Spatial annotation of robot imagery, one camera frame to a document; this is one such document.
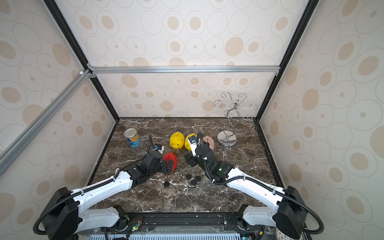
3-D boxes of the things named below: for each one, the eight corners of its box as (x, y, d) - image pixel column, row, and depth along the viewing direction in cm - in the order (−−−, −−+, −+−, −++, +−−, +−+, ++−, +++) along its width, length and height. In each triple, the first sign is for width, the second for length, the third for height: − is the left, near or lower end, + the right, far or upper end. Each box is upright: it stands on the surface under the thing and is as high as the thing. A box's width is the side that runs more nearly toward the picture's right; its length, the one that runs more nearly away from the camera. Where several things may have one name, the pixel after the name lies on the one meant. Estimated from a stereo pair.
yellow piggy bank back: (176, 153, 101) (174, 145, 94) (169, 145, 105) (167, 136, 98) (187, 146, 105) (186, 137, 98) (179, 138, 109) (178, 130, 102)
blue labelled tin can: (128, 147, 105) (122, 137, 96) (131, 138, 110) (125, 128, 101) (140, 147, 105) (134, 137, 96) (142, 138, 110) (138, 128, 101)
